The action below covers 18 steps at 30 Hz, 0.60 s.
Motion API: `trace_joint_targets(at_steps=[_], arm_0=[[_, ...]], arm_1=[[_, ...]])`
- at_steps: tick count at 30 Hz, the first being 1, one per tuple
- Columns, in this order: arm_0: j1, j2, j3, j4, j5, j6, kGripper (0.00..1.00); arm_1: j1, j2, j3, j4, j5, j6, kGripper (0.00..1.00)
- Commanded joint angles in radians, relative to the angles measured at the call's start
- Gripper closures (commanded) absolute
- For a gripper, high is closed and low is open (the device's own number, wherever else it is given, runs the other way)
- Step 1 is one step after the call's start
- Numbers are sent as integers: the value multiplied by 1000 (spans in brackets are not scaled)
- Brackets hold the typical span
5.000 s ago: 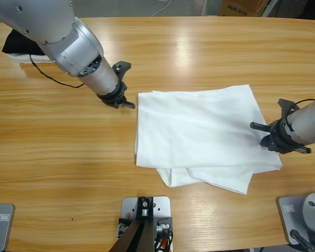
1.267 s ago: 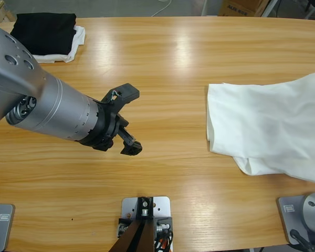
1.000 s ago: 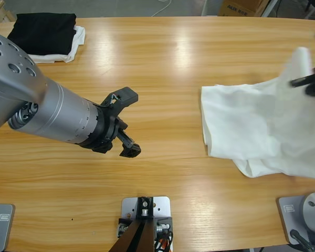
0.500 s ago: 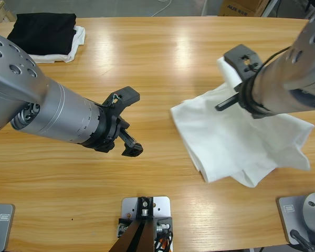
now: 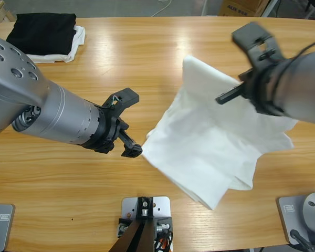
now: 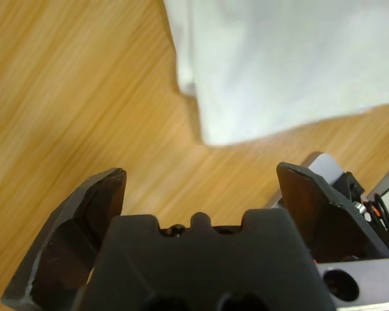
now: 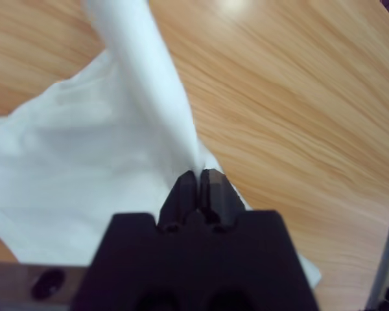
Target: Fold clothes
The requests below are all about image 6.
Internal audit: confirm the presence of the black clamp block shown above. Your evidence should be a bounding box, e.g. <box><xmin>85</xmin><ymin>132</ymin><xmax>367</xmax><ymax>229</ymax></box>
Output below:
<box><xmin>332</xmin><ymin>171</ymin><xmax>367</xmax><ymax>221</ymax></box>

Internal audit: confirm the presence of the white t-shirt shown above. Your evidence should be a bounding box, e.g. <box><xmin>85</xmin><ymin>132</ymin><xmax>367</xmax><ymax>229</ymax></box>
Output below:
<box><xmin>161</xmin><ymin>0</ymin><xmax>389</xmax><ymax>148</ymax></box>

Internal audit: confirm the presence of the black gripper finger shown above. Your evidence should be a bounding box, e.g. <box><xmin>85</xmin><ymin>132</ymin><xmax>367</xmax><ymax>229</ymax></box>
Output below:
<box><xmin>0</xmin><ymin>167</ymin><xmax>127</xmax><ymax>311</ymax></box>
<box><xmin>276</xmin><ymin>161</ymin><xmax>389</xmax><ymax>263</ymax></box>

